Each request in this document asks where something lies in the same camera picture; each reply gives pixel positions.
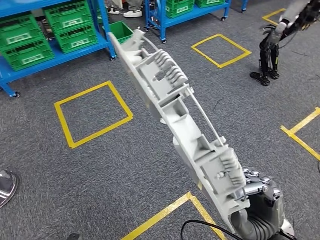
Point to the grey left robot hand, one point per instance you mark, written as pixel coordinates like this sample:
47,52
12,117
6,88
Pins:
73,237

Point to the green plastic bin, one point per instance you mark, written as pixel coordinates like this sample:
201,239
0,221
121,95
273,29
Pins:
122,31

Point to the blue metal shelf rack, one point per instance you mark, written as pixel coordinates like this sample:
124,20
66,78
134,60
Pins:
65,58
162,26

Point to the grey plastic hubcap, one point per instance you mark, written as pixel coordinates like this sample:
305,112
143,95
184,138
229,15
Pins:
187,132

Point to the yellow floor tape square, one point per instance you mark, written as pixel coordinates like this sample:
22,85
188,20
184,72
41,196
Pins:
64,126
235,60
303,145

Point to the black and silver humanoid robot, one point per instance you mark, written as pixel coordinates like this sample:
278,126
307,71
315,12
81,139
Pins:
266,56

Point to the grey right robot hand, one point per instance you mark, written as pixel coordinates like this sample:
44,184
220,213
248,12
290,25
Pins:
267,202

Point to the person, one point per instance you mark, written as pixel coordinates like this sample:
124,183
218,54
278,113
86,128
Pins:
132,13

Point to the green folded plastic crate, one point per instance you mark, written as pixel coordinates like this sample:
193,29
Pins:
77,41
29,58
210,2
180,9
17,36
69,20

